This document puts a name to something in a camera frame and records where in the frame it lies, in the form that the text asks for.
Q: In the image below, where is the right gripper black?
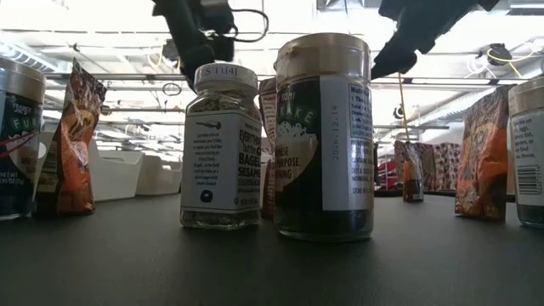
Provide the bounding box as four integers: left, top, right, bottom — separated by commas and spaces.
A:
371, 0, 499, 81

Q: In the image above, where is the black ceiling cable reel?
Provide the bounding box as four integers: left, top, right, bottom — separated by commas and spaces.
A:
161, 38, 181, 63
486, 42, 514, 67

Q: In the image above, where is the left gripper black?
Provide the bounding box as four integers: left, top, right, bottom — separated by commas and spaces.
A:
151, 0, 237, 91

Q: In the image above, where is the long metal light rail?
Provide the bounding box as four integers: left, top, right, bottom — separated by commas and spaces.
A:
42, 71, 544, 86

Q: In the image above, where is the gold-lid furikake jar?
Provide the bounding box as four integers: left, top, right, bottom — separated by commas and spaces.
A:
0, 56, 47, 222
273, 32, 376, 243
507, 76, 544, 230

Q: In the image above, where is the patterned cloth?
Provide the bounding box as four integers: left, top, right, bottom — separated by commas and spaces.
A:
393, 140, 463, 193

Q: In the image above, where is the silver ventilation duct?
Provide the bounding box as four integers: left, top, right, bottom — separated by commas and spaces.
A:
418, 99, 471, 128
0, 38, 60, 72

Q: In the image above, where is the white-lid bagel seasoning jar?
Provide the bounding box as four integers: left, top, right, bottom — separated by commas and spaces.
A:
179, 62, 262, 231

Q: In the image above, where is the black hanging ring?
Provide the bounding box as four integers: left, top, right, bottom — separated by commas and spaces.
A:
161, 82, 183, 98

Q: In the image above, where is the brown taco seasoning packet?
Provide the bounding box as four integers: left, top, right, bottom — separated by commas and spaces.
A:
32, 58, 108, 218
258, 77, 278, 221
402, 141, 425, 203
454, 84, 516, 222

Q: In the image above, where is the long yellow cable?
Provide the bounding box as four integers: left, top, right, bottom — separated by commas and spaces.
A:
396, 71, 411, 144

